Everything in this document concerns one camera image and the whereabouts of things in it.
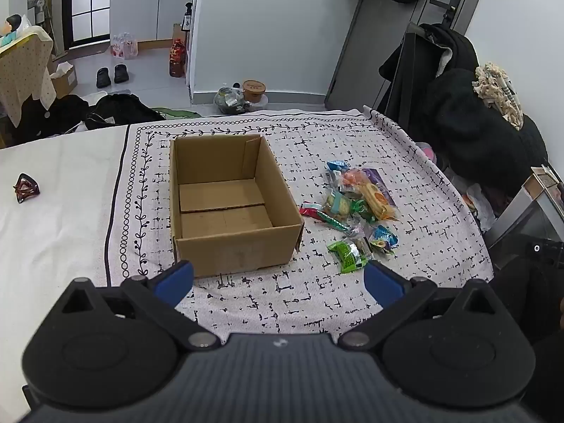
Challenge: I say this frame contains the red and white snack packet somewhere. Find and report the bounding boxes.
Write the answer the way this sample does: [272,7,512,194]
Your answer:
[300,202,349,232]

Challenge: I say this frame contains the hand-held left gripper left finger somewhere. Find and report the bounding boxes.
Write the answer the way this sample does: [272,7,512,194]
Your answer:
[57,261,220,352]

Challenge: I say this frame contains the small blue yellow snack packet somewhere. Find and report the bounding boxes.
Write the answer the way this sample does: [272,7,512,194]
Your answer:
[369,225,399,255]

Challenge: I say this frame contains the white plastic bag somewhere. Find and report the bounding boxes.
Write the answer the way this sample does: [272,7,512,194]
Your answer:
[462,183,498,232]

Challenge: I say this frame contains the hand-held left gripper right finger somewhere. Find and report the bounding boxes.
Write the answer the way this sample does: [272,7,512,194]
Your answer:
[337,259,507,352]

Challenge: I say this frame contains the green mat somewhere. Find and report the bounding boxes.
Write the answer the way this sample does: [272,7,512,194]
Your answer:
[152,106,202,119]

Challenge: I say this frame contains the black-framed glass door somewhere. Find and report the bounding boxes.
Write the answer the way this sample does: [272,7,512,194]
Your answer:
[62,0,116,50]

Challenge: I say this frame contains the red oil bottle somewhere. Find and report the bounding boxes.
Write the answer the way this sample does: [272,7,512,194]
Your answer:
[168,39,186,79]

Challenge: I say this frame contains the brown round tub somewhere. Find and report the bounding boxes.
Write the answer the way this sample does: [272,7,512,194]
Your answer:
[242,80,268,103]

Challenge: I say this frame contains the pile of black coats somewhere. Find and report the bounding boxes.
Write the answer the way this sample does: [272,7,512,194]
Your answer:
[379,22,549,197]

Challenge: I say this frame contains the clear packet with purple snack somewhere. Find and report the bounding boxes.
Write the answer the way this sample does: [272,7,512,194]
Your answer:
[348,222,375,252]

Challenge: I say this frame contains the beige dotted cloth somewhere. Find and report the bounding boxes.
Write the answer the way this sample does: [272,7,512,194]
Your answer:
[0,24,58,128]

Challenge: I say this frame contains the beige knitted scarf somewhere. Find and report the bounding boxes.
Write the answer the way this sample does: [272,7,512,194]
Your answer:
[472,62,525,130]

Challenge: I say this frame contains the yellow orange snack packet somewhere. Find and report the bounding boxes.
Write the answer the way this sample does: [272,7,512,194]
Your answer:
[357,183,400,222]

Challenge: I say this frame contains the black door handle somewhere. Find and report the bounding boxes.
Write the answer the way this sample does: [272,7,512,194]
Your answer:
[429,0,462,23]

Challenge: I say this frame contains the pale green cracker packet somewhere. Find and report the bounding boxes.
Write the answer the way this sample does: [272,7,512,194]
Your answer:
[324,189,353,225]

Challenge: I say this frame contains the pack of pink bottles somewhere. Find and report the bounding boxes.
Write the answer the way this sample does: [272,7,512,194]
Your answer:
[110,33,139,60]

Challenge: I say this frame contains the dark green snack packet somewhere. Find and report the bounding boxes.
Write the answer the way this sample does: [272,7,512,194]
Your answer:
[350,198,375,223]

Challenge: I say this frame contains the toy figure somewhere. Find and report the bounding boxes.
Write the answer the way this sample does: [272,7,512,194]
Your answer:
[0,14,26,47]

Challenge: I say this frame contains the clear packet with orange snack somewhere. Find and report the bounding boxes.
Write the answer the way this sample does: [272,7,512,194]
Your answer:
[328,168,371,195]

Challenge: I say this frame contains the brown hair claw clip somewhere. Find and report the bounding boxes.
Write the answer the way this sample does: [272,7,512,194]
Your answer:
[12,174,41,204]

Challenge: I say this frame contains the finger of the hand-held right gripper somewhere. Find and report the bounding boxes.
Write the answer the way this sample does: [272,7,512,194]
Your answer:
[526,239,564,270]

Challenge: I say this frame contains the plain white bed sheet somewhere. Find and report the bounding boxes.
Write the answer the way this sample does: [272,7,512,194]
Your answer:
[0,124,129,410]

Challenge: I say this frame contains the small open cardboard carton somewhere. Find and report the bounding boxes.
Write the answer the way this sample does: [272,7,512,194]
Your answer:
[49,62,79,98]

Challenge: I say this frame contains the clear plastic bag with rubbish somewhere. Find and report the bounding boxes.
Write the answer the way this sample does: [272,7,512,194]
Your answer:
[214,86,248,114]

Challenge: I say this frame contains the grey door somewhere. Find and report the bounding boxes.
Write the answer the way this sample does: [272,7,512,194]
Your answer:
[324,0,492,112]

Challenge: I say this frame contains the cardboard box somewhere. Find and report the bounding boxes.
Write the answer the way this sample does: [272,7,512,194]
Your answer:
[170,134,306,279]

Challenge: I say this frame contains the black clothes on floor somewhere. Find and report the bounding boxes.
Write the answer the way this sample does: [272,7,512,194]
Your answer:
[9,92,166,146]

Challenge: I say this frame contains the standing fan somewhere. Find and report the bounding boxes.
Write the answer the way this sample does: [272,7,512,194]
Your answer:
[30,0,50,25]

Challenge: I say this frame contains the bright green snack packet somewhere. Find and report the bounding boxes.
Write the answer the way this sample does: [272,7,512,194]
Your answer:
[327,238,373,274]

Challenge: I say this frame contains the white cabinet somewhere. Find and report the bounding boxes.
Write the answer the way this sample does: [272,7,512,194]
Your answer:
[109,0,202,42]

